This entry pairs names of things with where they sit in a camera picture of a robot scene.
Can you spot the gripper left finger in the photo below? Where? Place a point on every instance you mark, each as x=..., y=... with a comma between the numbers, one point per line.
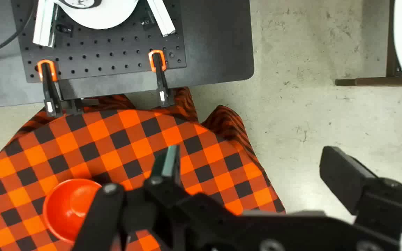
x=166, y=202

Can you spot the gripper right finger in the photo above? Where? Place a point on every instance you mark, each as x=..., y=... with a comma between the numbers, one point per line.
x=344, y=174

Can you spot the red bowl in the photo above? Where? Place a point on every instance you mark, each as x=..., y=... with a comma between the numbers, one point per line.
x=66, y=209

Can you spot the orange black checkered tablecloth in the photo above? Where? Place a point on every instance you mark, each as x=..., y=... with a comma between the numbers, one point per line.
x=99, y=139

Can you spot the orange black spring clamp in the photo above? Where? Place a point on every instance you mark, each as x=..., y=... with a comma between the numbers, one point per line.
x=161, y=83
x=51, y=90

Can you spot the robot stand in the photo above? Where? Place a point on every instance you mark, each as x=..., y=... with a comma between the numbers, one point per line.
x=215, y=42

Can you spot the silver aluminium rail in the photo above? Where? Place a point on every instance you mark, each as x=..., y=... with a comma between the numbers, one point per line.
x=45, y=24
x=162, y=17

